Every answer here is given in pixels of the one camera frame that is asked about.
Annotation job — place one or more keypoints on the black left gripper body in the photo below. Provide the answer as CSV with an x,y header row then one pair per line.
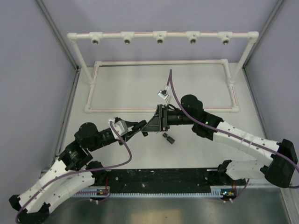
x,y
124,137

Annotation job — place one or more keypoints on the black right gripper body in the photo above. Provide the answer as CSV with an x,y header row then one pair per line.
x,y
164,127

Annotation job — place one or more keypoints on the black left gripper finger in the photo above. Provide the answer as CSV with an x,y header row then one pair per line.
x,y
134,135
139,125

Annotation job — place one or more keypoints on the small black water faucet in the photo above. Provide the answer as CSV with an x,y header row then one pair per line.
x,y
168,138

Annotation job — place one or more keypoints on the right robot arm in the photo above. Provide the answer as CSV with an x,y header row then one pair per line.
x,y
273,161

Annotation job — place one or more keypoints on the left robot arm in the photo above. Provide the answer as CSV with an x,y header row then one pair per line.
x,y
72,171

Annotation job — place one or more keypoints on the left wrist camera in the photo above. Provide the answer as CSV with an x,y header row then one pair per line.
x,y
120,126

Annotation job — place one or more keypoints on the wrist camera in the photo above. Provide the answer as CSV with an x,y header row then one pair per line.
x,y
165,95
120,126

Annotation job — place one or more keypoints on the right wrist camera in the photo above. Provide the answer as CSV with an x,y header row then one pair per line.
x,y
165,95

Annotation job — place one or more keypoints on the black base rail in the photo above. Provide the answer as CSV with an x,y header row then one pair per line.
x,y
162,181

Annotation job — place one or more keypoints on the grey slotted cable duct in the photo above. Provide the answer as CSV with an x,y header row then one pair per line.
x,y
213,192

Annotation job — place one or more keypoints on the white PVC pipe frame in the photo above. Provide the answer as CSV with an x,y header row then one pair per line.
x,y
160,36

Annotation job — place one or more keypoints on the left aluminium frame post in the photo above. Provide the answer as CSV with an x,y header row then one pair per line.
x,y
74,80

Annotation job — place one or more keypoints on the aluminium frame post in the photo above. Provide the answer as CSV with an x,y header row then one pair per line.
x,y
272,73
74,80

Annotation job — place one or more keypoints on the right aluminium frame post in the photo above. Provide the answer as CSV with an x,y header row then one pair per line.
x,y
272,73

